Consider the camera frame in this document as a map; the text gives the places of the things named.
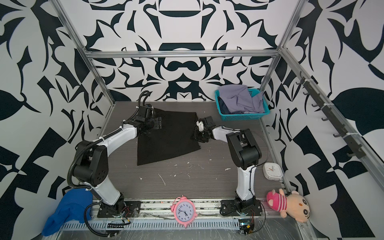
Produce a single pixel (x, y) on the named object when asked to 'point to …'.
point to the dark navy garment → (223, 107)
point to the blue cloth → (71, 208)
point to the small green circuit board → (245, 226)
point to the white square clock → (272, 171)
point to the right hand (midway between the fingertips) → (193, 136)
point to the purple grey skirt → (237, 98)
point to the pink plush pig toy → (295, 205)
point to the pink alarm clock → (184, 211)
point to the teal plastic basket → (226, 116)
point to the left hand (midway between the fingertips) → (157, 118)
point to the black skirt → (174, 138)
